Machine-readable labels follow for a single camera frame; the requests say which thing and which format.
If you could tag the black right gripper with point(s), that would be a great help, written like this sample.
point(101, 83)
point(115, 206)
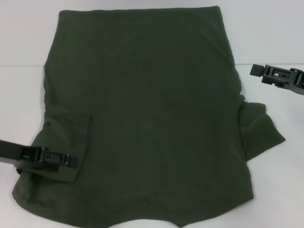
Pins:
point(300, 82)

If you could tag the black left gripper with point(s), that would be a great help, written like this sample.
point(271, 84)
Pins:
point(10, 152)

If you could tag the dark green t-shirt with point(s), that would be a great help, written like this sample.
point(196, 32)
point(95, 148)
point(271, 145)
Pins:
point(152, 107)

